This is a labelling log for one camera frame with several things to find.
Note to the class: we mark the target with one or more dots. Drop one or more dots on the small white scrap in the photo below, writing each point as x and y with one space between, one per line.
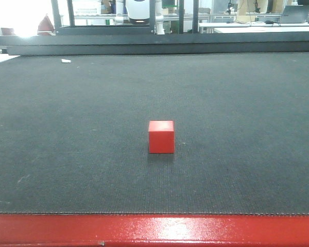
65 61

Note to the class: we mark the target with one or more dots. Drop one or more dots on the black metal frame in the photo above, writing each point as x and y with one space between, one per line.
143 40

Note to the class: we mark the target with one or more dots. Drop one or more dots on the dark grey table mat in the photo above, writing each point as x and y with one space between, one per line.
180 134

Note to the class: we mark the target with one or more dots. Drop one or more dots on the red magnetic cube block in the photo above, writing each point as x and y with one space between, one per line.
161 136

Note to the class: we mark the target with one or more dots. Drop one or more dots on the red table edge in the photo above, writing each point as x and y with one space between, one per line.
153 230

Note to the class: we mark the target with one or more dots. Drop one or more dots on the white background desk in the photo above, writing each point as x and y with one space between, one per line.
253 27

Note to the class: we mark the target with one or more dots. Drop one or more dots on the grey laptop on desk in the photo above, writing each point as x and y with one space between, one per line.
295 14

